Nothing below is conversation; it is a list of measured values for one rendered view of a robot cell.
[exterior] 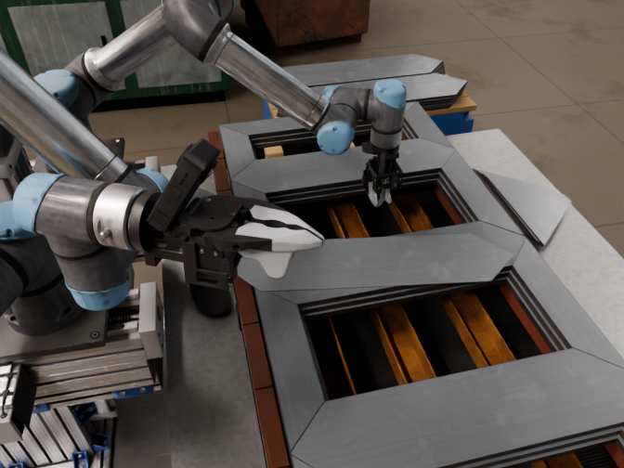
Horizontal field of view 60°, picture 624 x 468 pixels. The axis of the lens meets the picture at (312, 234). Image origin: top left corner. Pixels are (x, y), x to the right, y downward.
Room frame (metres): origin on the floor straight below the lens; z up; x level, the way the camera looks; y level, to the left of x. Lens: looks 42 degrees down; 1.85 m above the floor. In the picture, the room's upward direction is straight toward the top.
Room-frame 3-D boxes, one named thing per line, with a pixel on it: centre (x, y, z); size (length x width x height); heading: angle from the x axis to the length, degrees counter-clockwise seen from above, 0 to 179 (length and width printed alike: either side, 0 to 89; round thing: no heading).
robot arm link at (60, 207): (0.51, 0.29, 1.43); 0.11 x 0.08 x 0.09; 76
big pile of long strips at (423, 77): (2.06, -0.22, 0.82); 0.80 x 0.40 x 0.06; 104
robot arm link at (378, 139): (1.16, -0.18, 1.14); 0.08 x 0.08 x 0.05
